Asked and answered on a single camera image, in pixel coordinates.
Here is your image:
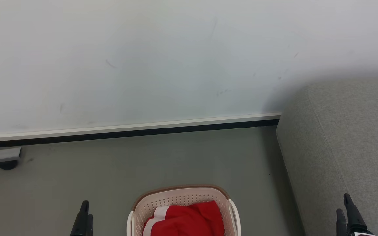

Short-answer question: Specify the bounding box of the grey fabric sofa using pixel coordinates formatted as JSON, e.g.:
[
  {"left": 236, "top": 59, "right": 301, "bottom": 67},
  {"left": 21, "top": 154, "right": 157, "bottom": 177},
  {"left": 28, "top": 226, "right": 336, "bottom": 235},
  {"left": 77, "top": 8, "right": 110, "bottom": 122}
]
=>
[{"left": 276, "top": 77, "right": 378, "bottom": 236}]

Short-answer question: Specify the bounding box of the cream perforated laundry basket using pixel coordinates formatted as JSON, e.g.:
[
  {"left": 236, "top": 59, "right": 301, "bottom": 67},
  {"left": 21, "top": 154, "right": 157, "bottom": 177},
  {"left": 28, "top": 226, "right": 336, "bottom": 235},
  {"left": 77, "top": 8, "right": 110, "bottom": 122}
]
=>
[{"left": 127, "top": 185, "right": 241, "bottom": 236}]

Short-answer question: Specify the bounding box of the black caster wheel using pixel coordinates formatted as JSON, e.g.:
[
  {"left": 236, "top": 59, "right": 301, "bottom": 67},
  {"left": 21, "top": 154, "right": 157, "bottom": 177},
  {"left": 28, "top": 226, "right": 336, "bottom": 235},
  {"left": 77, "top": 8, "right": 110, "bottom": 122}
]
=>
[{"left": 0, "top": 160, "right": 19, "bottom": 171}]

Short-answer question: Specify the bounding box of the white and black baseboard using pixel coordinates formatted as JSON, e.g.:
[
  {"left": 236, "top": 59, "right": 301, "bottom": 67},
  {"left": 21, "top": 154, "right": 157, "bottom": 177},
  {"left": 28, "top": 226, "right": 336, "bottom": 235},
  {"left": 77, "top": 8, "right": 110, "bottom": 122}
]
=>
[{"left": 0, "top": 113, "right": 281, "bottom": 149}]

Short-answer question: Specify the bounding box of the red garment with white trim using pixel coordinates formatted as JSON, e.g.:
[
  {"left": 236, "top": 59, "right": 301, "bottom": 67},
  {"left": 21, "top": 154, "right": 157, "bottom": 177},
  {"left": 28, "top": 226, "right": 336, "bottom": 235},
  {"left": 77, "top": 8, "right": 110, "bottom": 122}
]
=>
[{"left": 142, "top": 201, "right": 225, "bottom": 236}]

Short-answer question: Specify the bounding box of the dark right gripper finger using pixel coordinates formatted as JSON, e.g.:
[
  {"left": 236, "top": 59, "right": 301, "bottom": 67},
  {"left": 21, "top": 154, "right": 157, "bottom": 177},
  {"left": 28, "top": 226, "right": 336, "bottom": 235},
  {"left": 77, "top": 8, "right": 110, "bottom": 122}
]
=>
[
  {"left": 343, "top": 193, "right": 371, "bottom": 236},
  {"left": 336, "top": 208, "right": 348, "bottom": 236}
]

